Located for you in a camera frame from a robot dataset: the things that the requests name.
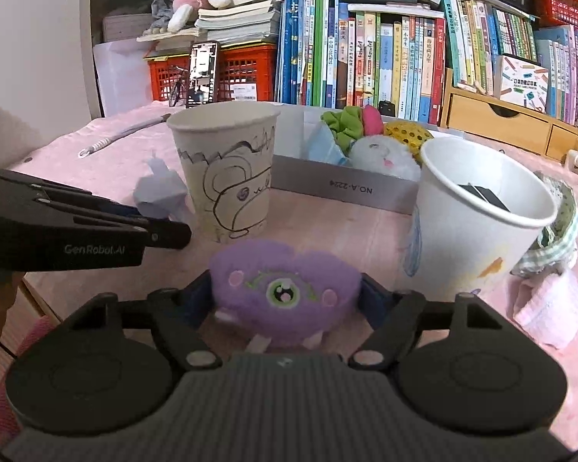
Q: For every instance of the purple one-eyed plush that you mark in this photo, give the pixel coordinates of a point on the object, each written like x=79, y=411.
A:
x=284, y=269

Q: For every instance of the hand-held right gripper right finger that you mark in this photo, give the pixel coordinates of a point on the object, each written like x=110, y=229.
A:
x=373, y=303

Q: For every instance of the wooden drawer organizer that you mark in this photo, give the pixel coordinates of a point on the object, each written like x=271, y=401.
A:
x=491, y=115

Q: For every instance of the white paper cup blue scribble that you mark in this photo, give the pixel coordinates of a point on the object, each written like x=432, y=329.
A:
x=452, y=250

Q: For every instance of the green checked cloth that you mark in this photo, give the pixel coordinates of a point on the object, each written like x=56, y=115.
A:
x=558, y=236

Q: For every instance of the grey storage box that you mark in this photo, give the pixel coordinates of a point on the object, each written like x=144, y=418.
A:
x=125, y=29

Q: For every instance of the grey plush toy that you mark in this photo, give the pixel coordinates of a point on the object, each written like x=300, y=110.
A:
x=161, y=9

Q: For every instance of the red plastic crate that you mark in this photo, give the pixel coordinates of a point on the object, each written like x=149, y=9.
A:
x=245, y=70

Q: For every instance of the grey cardboard box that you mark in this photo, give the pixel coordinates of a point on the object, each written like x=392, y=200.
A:
x=342, y=185

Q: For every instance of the paper cup with black drawing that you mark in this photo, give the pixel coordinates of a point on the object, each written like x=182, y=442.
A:
x=221, y=178

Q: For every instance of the black binder clip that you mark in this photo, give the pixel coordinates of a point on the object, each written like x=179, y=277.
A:
x=486, y=196

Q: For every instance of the stack of worn books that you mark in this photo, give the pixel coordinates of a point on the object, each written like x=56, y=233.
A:
x=236, y=19

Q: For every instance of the folded white paper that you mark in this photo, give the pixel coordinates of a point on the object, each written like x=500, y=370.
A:
x=159, y=187

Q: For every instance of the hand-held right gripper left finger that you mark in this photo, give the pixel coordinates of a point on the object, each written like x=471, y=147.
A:
x=200, y=298

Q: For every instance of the white fluffy plush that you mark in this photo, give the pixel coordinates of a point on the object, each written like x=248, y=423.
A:
x=380, y=154

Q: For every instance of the yellow sequin pouch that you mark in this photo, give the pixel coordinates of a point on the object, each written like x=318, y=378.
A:
x=407, y=134

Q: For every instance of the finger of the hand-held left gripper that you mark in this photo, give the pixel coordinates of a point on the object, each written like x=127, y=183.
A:
x=168, y=237
x=115, y=209

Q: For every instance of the pink fuzzy cloth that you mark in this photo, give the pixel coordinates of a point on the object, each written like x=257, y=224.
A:
x=0, y=394

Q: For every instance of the pink small towel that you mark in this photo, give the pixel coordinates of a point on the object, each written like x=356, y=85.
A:
x=551, y=308

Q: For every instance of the row of upright books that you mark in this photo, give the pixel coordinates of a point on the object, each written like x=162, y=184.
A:
x=390, y=57

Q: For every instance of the green scrunchie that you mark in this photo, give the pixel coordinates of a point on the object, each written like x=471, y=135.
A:
x=347, y=122

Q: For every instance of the blue face mask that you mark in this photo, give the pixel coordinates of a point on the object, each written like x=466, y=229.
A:
x=325, y=149

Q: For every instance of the white board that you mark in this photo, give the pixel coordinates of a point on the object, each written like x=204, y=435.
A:
x=120, y=82

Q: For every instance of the white card box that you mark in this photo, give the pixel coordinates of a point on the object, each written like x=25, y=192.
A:
x=518, y=82

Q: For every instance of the small bicycle model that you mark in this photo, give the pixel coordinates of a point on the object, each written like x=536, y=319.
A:
x=178, y=89

